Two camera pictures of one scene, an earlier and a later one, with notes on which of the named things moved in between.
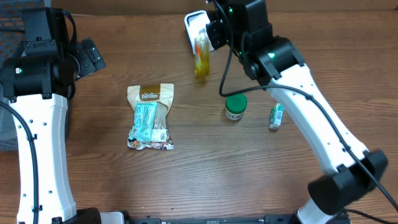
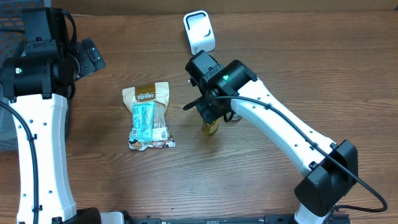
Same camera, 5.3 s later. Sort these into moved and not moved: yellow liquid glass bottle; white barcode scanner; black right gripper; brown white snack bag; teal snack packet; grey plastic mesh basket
Moved: black right gripper; yellow liquid glass bottle
Not moved: grey plastic mesh basket; teal snack packet; white barcode scanner; brown white snack bag
